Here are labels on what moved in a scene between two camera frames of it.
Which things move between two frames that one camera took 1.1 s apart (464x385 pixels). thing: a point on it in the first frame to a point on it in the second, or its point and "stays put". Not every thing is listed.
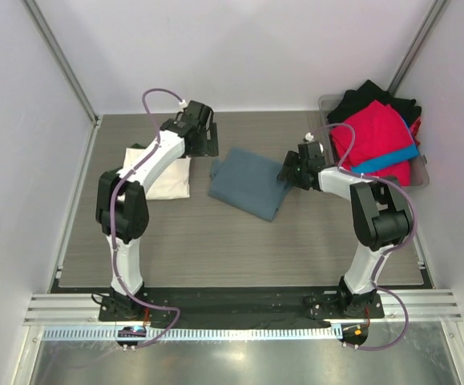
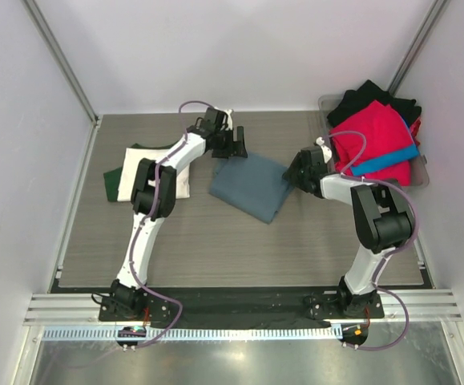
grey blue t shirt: x=249 y=183 stays put
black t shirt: x=361 y=96 stays put
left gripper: x=210 y=147 to x=235 y=148
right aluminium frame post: x=438 y=7 stays put
